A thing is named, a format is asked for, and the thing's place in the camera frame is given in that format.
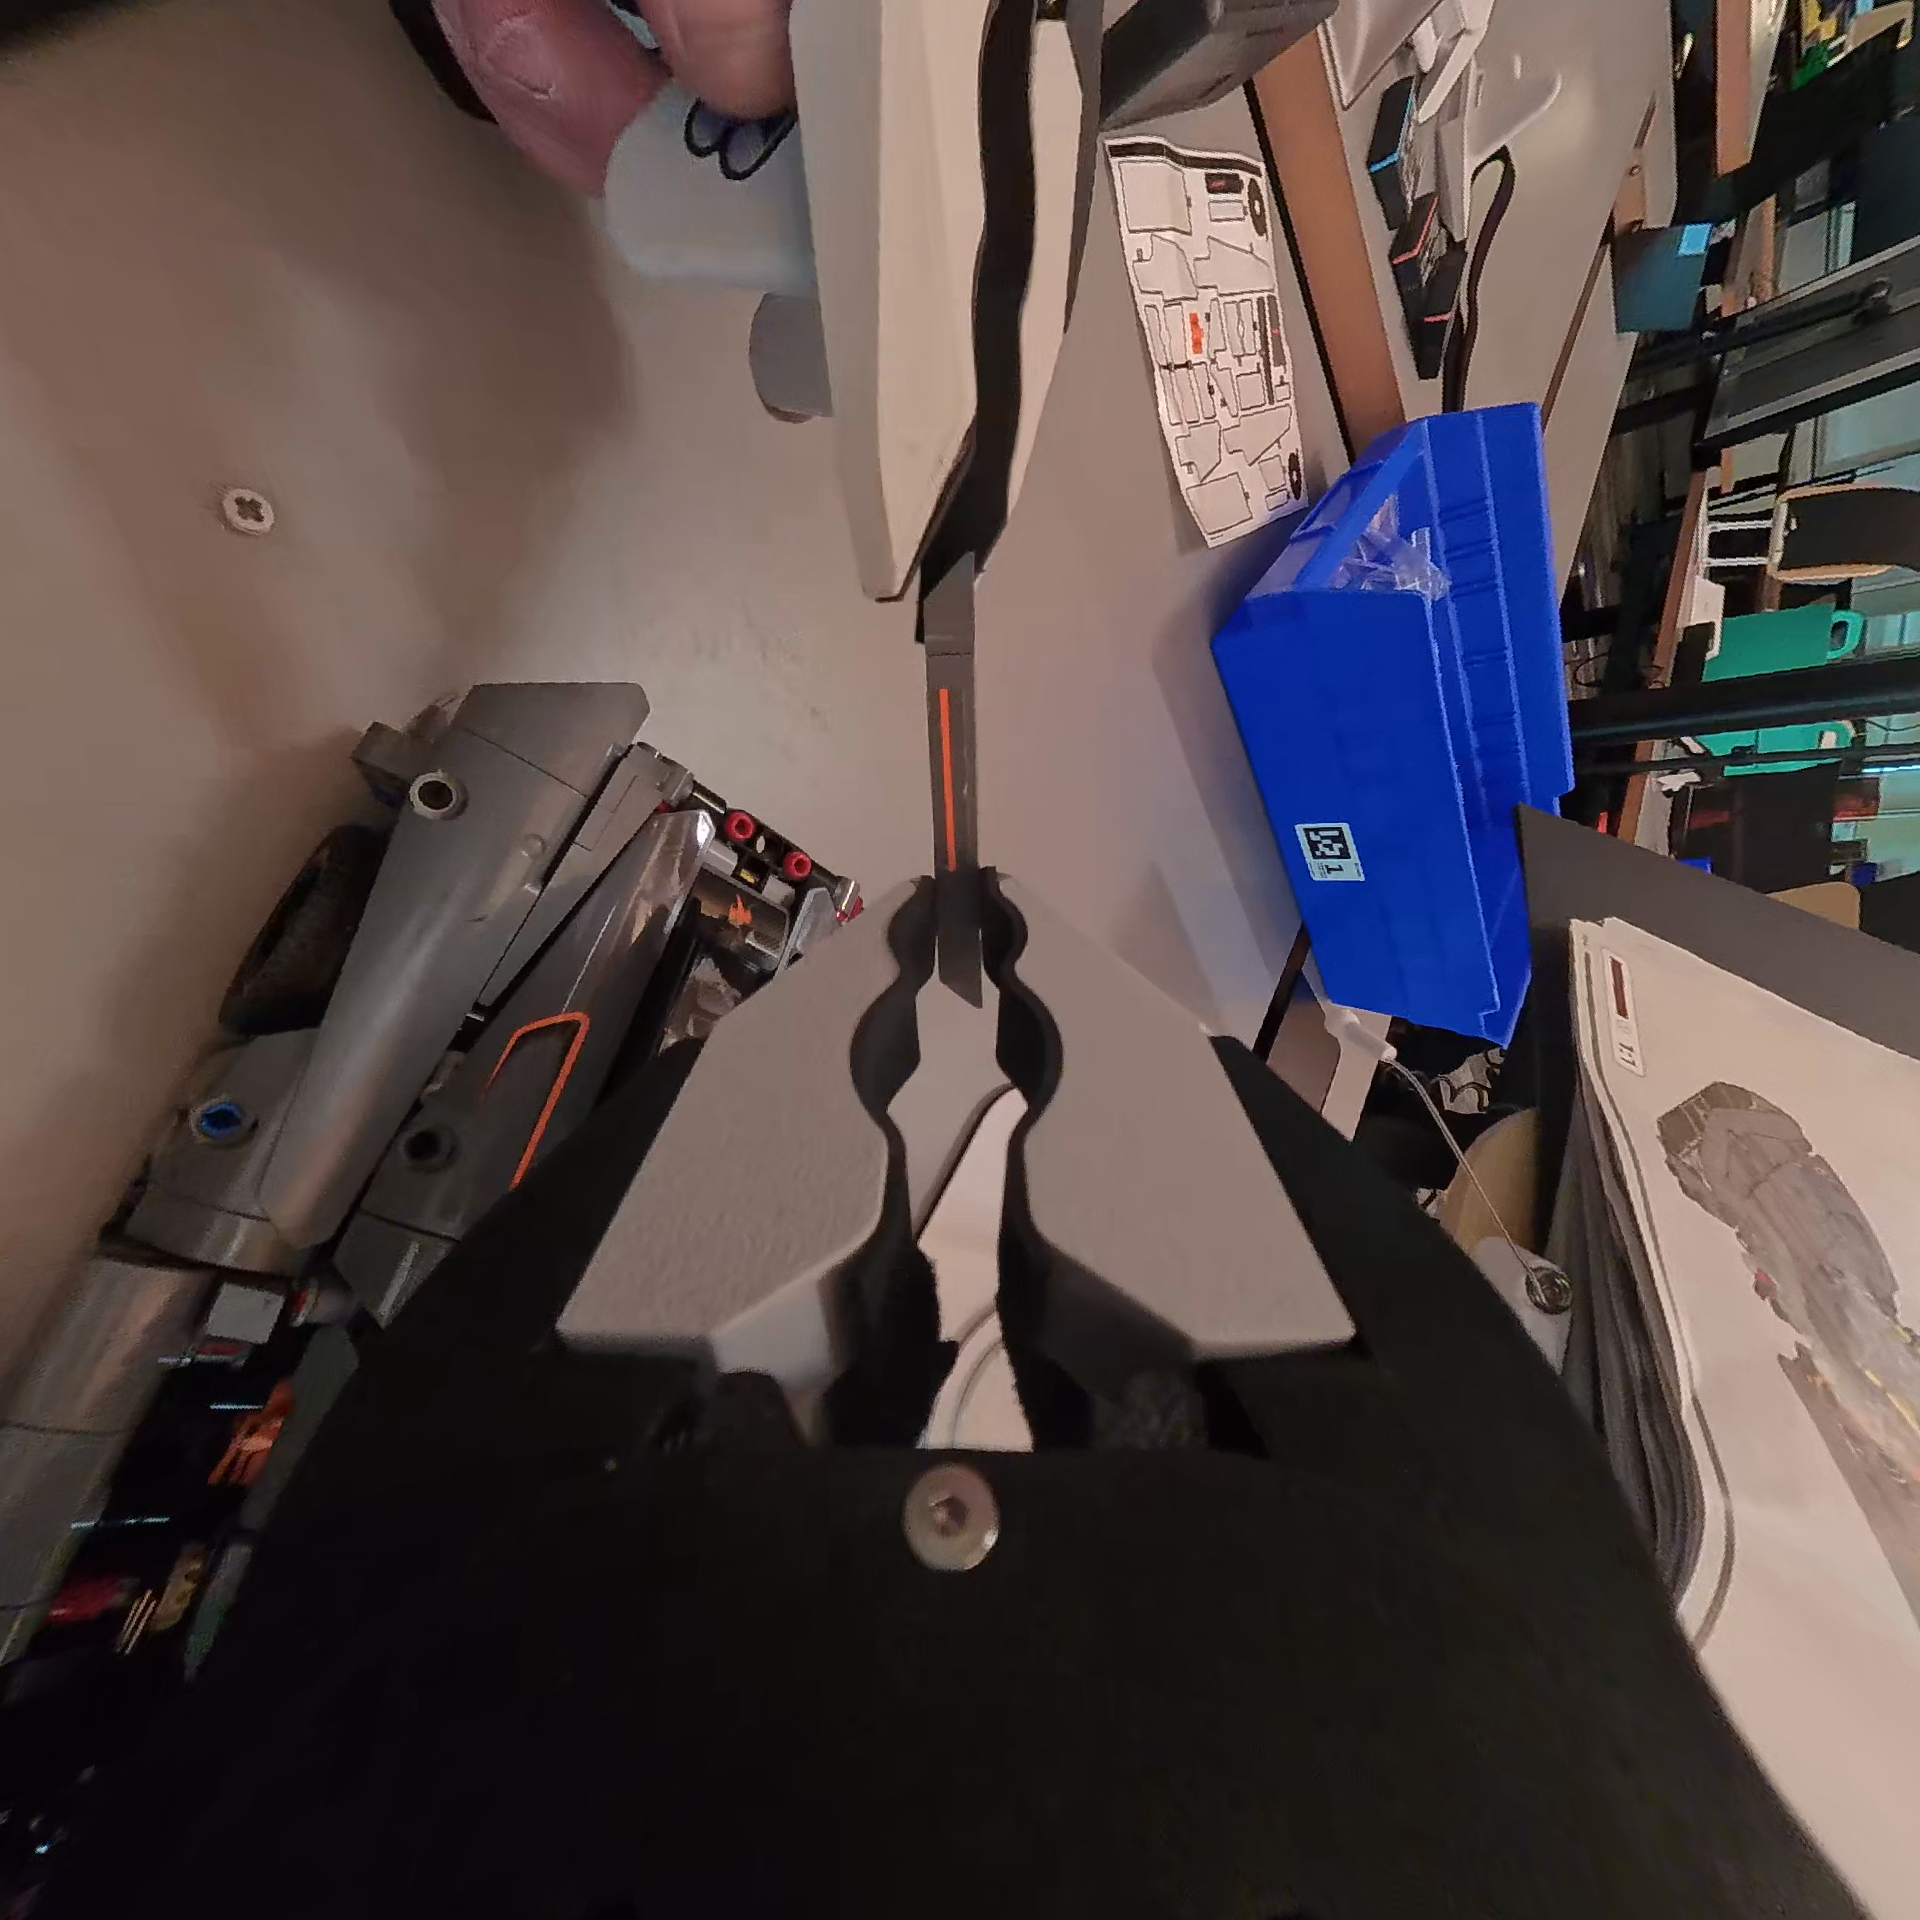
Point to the grey lego car model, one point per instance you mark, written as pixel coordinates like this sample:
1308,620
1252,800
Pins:
451,931

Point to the lego instruction booklet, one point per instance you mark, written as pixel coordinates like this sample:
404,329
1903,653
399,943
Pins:
1724,1200

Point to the white sticker sheet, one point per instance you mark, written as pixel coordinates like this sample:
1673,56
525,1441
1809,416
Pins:
1217,347

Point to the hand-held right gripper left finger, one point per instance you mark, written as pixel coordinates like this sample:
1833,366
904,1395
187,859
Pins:
719,1200

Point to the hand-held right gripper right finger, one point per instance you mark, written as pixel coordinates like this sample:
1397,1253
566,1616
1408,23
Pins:
1186,1200

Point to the round table screw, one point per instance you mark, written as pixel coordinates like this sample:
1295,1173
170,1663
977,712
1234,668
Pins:
248,508

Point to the clear plastic bag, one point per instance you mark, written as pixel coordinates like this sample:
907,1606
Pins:
1397,554

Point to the long grey orange-striped lego panel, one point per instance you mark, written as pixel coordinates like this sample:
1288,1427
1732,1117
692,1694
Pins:
961,751

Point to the person's left hand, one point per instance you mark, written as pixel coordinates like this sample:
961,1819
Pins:
571,73

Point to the blue plastic bin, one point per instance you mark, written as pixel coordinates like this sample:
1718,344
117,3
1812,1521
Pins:
1397,780

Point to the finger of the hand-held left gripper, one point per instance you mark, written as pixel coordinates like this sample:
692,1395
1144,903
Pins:
1074,150
884,225

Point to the black electronic device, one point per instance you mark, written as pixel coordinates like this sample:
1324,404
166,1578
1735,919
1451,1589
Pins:
1432,302
1392,136

